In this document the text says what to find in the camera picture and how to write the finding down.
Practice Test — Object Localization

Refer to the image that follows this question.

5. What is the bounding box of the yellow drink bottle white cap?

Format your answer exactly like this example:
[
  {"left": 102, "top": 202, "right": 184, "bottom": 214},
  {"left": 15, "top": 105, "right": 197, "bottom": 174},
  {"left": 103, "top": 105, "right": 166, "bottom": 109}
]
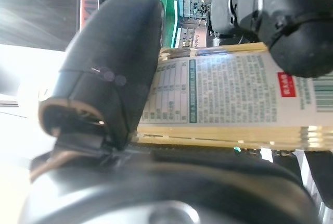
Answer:
[{"left": 136, "top": 43, "right": 333, "bottom": 152}]

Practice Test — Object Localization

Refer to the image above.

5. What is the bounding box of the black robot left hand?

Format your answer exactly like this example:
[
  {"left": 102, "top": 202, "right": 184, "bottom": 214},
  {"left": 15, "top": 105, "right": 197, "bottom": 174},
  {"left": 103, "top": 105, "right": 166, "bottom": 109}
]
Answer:
[{"left": 18, "top": 0, "right": 333, "bottom": 224}]

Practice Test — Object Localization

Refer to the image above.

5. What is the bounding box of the green shelf rack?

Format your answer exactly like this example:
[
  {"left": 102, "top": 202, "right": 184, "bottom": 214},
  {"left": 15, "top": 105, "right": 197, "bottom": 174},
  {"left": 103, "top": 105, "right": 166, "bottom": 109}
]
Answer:
[{"left": 129, "top": 0, "right": 216, "bottom": 49}]

